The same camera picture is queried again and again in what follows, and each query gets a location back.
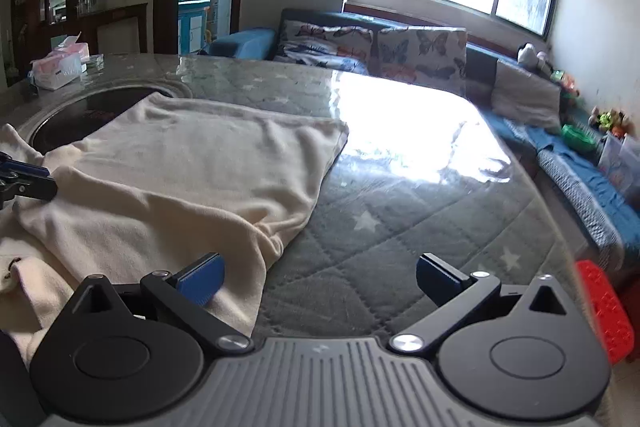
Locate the blue sofa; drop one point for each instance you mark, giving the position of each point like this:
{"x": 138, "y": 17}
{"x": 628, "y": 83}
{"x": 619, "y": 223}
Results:
{"x": 240, "y": 44}

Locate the cream fleece garment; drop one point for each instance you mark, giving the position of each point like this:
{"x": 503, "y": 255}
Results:
{"x": 175, "y": 167}

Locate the large butterfly print pillow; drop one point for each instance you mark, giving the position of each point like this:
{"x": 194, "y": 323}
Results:
{"x": 420, "y": 57}

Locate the panda plush toy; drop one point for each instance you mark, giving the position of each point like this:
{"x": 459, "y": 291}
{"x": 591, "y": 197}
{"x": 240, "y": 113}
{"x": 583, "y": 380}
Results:
{"x": 527, "y": 54}

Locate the green and orange toy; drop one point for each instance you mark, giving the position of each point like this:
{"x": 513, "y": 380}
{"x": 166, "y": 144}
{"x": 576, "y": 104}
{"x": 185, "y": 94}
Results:
{"x": 566, "y": 84}

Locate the green plastic bowl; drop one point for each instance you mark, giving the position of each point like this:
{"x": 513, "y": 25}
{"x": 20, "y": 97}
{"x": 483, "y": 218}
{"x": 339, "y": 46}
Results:
{"x": 579, "y": 138}

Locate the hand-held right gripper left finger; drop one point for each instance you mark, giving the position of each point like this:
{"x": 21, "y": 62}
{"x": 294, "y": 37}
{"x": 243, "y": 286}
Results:
{"x": 202, "y": 279}

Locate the clear plastic storage box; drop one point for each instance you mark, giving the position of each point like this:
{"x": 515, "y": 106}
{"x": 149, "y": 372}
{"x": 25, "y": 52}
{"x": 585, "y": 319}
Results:
{"x": 620, "y": 167}

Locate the grey cushion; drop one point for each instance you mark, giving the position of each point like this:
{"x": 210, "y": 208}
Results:
{"x": 525, "y": 94}

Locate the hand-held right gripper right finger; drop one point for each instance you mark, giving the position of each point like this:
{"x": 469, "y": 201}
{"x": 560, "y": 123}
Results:
{"x": 437, "y": 279}

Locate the red plastic stool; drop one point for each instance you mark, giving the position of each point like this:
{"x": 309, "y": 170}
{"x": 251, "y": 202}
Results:
{"x": 602, "y": 307}

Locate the group of small plush toys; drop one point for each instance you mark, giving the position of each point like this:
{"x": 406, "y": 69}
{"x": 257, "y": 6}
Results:
{"x": 607, "y": 121}

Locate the blue cabinet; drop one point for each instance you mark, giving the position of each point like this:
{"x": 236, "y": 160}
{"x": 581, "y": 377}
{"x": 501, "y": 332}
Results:
{"x": 192, "y": 27}

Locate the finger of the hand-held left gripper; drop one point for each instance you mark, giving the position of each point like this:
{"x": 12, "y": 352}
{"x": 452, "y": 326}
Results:
{"x": 17, "y": 166}
{"x": 37, "y": 188}

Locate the grey patterned cloth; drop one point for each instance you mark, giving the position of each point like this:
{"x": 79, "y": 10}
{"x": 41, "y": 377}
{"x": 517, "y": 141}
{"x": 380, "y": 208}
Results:
{"x": 580, "y": 202}

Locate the round black induction cooktop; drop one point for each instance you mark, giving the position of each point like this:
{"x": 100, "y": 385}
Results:
{"x": 80, "y": 117}

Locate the blue sofa cover cloth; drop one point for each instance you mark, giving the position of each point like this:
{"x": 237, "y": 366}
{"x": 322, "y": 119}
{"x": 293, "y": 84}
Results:
{"x": 605, "y": 187}

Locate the pink tissue pack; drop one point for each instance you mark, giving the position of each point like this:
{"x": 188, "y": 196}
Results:
{"x": 57, "y": 69}

